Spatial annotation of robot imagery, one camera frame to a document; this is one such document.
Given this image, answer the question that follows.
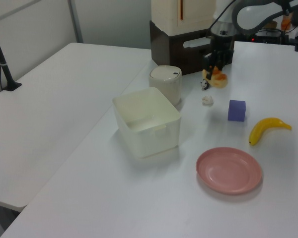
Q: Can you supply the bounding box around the black pole with clamp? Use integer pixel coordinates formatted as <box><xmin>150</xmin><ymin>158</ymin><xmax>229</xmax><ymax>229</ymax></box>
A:
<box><xmin>0</xmin><ymin>17</ymin><xmax>22</xmax><ymax>92</ymax></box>

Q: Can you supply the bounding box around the orange glazed bread loaf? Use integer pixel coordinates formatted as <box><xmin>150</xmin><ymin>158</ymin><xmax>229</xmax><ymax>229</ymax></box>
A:
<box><xmin>202</xmin><ymin>65</ymin><xmax>229</xmax><ymax>89</ymax></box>

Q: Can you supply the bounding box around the black Panda gripper body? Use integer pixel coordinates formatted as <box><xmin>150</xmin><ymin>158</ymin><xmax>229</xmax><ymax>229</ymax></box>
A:
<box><xmin>203</xmin><ymin>49</ymin><xmax>234</xmax><ymax>69</ymax></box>

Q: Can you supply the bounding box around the purple block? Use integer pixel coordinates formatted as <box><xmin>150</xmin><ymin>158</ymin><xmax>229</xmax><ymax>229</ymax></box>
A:
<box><xmin>227</xmin><ymin>99</ymin><xmax>247</xmax><ymax>122</ymax></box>

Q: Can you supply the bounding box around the white appliance with copper strip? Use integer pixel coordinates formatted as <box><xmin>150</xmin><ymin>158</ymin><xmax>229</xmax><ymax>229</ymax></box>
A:
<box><xmin>150</xmin><ymin>0</ymin><xmax>217</xmax><ymax>35</ymax></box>

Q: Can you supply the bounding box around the pink plate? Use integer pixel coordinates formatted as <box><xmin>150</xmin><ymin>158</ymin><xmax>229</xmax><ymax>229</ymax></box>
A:
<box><xmin>195</xmin><ymin>147</ymin><xmax>263</xmax><ymax>196</ymax></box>

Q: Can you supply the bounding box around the yellow banana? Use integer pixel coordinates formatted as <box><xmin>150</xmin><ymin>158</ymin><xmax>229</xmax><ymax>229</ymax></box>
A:
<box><xmin>249</xmin><ymin>117</ymin><xmax>293</xmax><ymax>147</ymax></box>

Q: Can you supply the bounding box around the black electronic device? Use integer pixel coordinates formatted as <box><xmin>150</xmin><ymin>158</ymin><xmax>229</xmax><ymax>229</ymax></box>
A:
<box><xmin>254</xmin><ymin>28</ymin><xmax>283</xmax><ymax>44</ymax></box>

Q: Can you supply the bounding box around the dark brown cabinet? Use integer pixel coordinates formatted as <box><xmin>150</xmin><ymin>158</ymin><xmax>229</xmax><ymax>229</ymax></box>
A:
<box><xmin>149</xmin><ymin>20</ymin><xmax>235</xmax><ymax>76</ymax></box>

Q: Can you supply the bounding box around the orange background object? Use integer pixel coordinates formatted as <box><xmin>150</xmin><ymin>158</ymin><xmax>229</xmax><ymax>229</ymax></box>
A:
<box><xmin>281</xmin><ymin>13</ymin><xmax>293</xmax><ymax>30</ymax></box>

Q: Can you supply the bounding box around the cream lidded trash can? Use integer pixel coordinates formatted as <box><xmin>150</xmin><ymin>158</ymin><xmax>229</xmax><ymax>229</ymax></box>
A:
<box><xmin>149</xmin><ymin>65</ymin><xmax>183</xmax><ymax>105</ymax></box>

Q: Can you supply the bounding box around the cream plastic storage box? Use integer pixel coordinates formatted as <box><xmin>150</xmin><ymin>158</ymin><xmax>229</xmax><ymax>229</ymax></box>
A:
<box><xmin>112</xmin><ymin>87</ymin><xmax>182</xmax><ymax>159</ymax></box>

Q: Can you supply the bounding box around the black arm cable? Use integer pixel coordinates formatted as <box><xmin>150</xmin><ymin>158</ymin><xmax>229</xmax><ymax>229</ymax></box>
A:
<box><xmin>209</xmin><ymin>0</ymin><xmax>236</xmax><ymax>32</ymax></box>

